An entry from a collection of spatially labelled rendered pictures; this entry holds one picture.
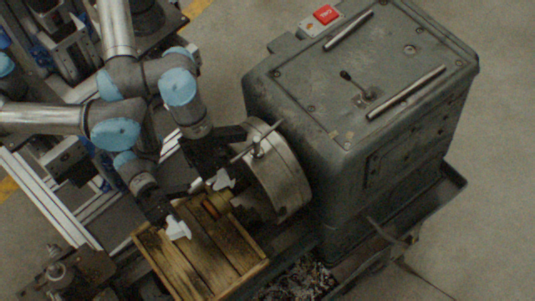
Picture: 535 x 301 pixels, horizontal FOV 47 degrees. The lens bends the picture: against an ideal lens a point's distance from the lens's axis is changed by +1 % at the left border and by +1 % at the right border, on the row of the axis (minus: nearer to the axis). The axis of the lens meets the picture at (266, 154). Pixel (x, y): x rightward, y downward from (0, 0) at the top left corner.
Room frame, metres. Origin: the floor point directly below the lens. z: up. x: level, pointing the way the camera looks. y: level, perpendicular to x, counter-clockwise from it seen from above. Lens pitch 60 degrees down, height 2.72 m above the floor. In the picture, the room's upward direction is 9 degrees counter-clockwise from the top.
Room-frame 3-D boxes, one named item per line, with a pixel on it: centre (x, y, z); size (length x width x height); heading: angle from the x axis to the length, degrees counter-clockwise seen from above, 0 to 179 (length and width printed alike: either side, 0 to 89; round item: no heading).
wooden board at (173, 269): (0.76, 0.26, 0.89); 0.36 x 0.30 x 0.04; 30
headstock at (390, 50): (1.11, -0.31, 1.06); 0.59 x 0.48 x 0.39; 120
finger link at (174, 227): (0.75, 0.29, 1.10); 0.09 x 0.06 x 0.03; 30
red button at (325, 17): (1.31, -0.25, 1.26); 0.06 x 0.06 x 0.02; 30
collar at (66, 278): (0.65, 0.61, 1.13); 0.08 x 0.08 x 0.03
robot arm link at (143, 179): (0.91, 0.38, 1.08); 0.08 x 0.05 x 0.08; 120
